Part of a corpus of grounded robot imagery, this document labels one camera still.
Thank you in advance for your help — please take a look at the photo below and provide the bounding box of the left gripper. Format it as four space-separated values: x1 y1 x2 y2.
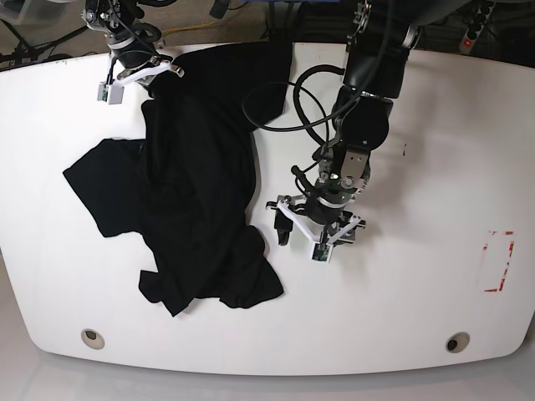
274 193 366 246

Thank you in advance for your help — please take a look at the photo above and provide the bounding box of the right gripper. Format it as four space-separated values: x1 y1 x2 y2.
110 52 184 88

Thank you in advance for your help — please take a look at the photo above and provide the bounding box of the black T-shirt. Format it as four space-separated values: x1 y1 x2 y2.
64 43 293 315

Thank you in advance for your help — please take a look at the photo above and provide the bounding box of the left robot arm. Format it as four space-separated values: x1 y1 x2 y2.
267 1 419 260

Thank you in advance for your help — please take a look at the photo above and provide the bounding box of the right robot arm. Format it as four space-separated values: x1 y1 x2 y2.
82 0 185 98

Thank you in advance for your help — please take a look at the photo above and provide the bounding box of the right table grommet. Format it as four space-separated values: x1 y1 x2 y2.
446 332 471 353

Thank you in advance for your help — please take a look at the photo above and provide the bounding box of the table grommet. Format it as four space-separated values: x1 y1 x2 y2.
80 328 105 350
446 332 471 353

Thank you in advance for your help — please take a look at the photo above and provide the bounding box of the red tape marking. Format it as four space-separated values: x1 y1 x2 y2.
479 231 516 293

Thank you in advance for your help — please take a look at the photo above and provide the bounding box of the left table grommet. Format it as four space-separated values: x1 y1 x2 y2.
80 328 105 350

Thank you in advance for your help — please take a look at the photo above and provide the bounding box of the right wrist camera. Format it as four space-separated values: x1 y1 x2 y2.
97 82 125 105

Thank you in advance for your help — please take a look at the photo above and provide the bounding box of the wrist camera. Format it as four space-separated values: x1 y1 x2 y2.
311 242 333 263
97 82 125 105

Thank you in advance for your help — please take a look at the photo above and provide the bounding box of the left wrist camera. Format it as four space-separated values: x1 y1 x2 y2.
311 242 333 263

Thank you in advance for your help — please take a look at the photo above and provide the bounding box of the yellow cable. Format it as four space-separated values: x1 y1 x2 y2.
160 18 222 38

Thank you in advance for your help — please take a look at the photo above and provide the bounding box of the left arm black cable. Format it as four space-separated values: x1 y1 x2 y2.
241 64 348 145

